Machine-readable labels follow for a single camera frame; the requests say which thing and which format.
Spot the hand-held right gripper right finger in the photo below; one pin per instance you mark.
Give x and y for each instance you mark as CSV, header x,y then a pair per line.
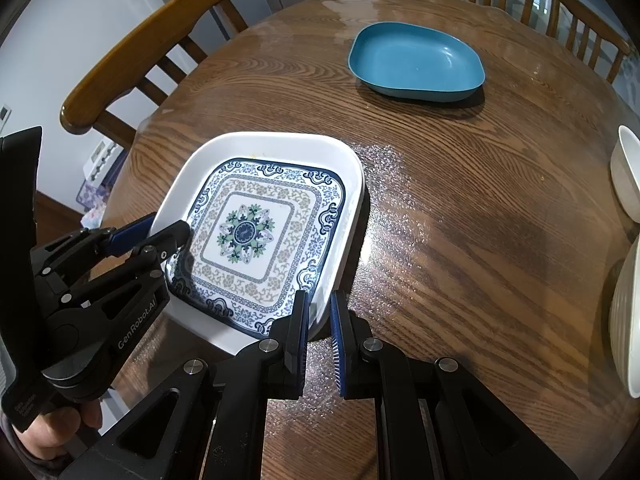
x,y
337,345

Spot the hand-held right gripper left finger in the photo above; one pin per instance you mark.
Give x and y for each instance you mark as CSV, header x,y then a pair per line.
x,y
303,340

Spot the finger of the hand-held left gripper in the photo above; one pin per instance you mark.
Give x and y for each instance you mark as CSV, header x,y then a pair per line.
x,y
127,237
167,240

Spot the cream ribbed bowl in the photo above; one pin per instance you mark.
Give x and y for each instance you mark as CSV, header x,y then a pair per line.
x,y
627,330

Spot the blue plate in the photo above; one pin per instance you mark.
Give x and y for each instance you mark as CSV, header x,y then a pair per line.
x,y
415,60

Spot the smooth white bowl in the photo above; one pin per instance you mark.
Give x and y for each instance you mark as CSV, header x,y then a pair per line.
x,y
627,175

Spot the person's left hand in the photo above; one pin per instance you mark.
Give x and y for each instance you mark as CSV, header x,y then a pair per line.
x,y
50,435

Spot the crumpled white packing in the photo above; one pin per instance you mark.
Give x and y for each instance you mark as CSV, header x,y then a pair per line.
x,y
92,217

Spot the purple box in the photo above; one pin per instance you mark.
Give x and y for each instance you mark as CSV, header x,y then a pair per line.
x,y
92,195

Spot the white patterned box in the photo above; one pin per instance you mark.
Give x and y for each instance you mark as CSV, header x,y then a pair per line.
x,y
102,157

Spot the wooden chair with curved back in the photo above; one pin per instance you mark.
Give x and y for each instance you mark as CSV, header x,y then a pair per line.
x,y
140,45

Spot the wooden spindle chair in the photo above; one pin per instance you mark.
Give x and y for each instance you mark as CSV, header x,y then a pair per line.
x,y
585,15

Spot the white wall switch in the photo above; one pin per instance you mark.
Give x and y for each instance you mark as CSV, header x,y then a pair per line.
x,y
4,113

